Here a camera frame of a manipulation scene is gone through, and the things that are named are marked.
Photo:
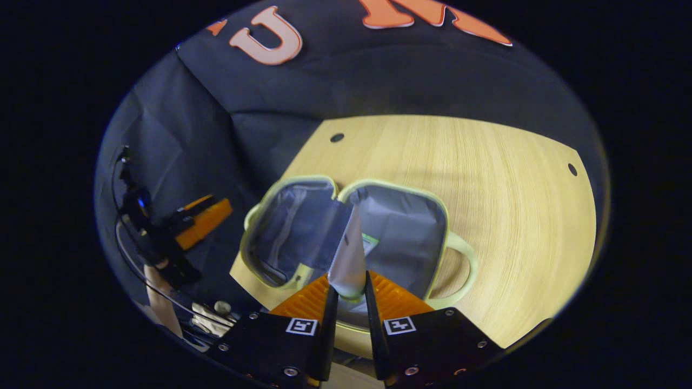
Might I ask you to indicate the cream yellow suitcase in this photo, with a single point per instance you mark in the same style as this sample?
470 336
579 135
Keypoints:
411 237

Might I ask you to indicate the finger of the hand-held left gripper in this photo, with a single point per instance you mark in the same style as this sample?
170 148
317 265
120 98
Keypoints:
208 221

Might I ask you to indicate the blue green squeeze tube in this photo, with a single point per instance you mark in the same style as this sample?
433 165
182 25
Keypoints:
370 244

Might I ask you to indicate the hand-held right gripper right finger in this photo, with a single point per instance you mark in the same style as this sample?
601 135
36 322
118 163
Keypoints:
374 340

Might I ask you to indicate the black backdrop cloth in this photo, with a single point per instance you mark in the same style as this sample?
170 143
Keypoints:
378 81

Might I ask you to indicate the white squeeze tube green cap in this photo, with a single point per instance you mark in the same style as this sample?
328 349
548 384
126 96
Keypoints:
348 265

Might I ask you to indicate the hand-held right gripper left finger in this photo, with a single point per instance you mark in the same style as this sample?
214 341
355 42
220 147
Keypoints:
327 340

